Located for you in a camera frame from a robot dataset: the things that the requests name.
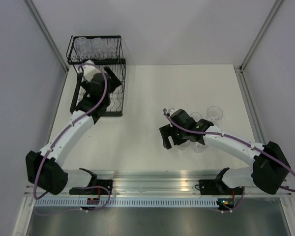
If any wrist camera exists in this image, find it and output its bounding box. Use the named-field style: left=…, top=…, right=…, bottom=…
left=77, top=59, right=100, bottom=82
left=163, top=108, right=181, bottom=117

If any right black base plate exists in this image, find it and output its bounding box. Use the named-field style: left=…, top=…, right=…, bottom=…
left=197, top=179, right=243, bottom=196

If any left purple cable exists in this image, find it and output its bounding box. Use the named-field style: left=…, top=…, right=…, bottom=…
left=33, top=62, right=111, bottom=217

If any aluminium frame post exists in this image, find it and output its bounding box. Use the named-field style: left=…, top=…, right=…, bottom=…
left=238, top=0, right=285, bottom=72
left=23, top=0, right=69, bottom=73

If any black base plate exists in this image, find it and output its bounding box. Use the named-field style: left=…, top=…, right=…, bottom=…
left=69, top=179, right=113, bottom=196
left=197, top=179, right=243, bottom=196

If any aluminium mounting rail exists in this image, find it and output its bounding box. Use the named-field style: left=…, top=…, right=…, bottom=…
left=24, top=169, right=293, bottom=199

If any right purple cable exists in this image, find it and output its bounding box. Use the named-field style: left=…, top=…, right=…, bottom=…
left=162, top=108, right=295, bottom=192

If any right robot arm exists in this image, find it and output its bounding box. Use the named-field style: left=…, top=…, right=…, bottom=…
left=159, top=109, right=290, bottom=195

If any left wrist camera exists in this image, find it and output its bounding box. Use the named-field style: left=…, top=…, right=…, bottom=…
left=77, top=59, right=100, bottom=82

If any white slotted cable duct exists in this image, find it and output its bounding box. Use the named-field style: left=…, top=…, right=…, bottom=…
left=35, top=197, right=219, bottom=207

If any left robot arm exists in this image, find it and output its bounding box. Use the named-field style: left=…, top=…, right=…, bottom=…
left=25, top=65, right=122, bottom=195

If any purple cable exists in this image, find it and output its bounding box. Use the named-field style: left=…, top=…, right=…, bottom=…
left=162, top=108, right=295, bottom=192
left=33, top=62, right=111, bottom=217

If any black wire dish rack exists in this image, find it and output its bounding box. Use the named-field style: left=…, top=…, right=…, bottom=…
left=66, top=35, right=126, bottom=117

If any left aluminium frame post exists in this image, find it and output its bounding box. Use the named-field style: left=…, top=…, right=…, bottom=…
left=23, top=0, right=69, bottom=73

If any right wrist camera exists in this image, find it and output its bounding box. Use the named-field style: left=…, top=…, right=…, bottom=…
left=163, top=108, right=181, bottom=117

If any right aluminium frame post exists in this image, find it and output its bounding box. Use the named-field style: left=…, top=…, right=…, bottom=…
left=238, top=0, right=285, bottom=72

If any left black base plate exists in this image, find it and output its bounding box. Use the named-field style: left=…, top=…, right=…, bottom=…
left=69, top=179, right=113, bottom=196

